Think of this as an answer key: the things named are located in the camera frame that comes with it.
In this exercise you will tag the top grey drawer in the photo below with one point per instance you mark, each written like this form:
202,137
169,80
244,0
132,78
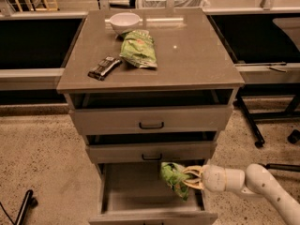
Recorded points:
180,110

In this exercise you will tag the white ceramic bowl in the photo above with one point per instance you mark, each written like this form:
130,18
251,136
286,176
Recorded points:
124,21

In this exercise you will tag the black caster wheel right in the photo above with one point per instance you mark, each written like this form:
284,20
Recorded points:
294,137

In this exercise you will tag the middle grey drawer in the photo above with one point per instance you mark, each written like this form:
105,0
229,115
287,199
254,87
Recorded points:
173,146

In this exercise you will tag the white wire basket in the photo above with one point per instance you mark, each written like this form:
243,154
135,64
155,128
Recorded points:
172,3

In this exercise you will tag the grey drawer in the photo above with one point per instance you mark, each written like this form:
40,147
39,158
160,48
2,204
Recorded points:
180,110
135,194
173,146

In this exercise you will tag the black chair leg caster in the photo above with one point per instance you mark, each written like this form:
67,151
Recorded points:
282,167

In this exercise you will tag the black table leg frame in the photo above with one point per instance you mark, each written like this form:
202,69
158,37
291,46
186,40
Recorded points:
252,118

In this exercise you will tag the black top drawer handle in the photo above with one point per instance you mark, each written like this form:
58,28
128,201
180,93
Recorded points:
159,125

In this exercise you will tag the bottom grey drawer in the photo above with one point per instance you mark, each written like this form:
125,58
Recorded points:
135,194

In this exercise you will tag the dark snack bar wrapper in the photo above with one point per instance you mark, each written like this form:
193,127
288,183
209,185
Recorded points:
104,67

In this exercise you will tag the black stand leg left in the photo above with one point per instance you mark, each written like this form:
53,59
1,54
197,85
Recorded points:
29,202

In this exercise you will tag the black drawer handle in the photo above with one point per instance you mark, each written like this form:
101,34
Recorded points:
159,125
152,158

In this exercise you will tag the grey drawer cabinet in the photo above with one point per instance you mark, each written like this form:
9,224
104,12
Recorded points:
189,54

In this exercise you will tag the green chip bag on counter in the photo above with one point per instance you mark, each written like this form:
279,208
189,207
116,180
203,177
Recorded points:
138,49

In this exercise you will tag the green rice chip bag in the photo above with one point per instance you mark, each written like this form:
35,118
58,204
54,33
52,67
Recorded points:
172,174

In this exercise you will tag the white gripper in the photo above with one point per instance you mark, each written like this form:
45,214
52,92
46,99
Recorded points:
214,177

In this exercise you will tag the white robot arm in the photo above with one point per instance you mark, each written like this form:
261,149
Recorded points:
255,181

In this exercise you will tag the black middle drawer handle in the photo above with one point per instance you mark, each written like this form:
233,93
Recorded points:
152,158

